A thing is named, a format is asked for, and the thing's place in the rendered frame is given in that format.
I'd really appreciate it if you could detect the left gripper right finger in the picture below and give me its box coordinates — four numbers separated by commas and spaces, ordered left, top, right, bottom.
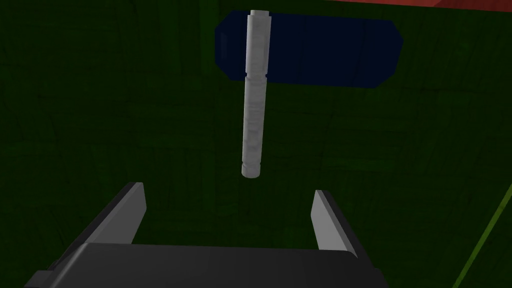
310, 189, 371, 261

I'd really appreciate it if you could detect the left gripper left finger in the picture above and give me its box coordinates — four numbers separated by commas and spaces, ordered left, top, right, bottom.
59, 181, 147, 265

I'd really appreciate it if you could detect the dark blue flat plate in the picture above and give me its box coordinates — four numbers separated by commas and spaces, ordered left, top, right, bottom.
214, 10, 404, 89

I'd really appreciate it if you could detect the grey cylindrical bar handle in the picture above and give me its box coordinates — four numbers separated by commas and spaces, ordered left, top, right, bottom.
241, 9, 273, 179

